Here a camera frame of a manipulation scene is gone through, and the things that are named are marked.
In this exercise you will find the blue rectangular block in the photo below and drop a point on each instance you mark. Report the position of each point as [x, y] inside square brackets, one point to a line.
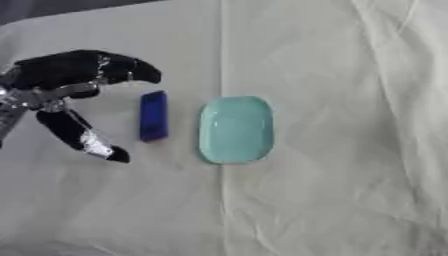
[154, 116]

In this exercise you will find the teal oval tray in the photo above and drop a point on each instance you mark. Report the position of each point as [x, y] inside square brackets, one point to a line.
[236, 130]

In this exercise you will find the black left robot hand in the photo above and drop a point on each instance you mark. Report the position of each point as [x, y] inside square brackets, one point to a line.
[70, 70]

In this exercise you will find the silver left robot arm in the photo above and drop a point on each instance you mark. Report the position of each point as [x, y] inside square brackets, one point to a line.
[10, 106]

